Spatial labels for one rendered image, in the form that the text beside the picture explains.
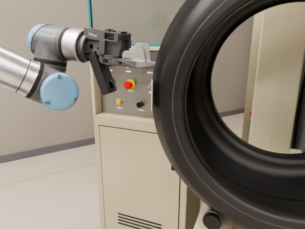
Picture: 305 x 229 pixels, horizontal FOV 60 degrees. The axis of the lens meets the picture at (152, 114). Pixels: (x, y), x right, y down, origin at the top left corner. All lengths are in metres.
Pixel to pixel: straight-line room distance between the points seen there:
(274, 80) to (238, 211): 0.46
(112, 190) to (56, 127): 1.79
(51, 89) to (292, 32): 0.69
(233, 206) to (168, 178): 0.86
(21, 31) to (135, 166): 2.07
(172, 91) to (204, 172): 0.18
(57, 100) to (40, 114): 2.56
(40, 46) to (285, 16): 0.70
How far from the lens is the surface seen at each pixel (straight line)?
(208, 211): 0.68
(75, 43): 0.73
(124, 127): 1.42
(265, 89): 0.91
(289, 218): 0.60
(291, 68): 0.91
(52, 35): 0.78
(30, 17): 3.11
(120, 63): 0.66
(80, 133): 3.38
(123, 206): 1.65
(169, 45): 0.53
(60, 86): 0.65
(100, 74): 0.72
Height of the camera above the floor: 1.32
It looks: 17 degrees down
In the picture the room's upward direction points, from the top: straight up
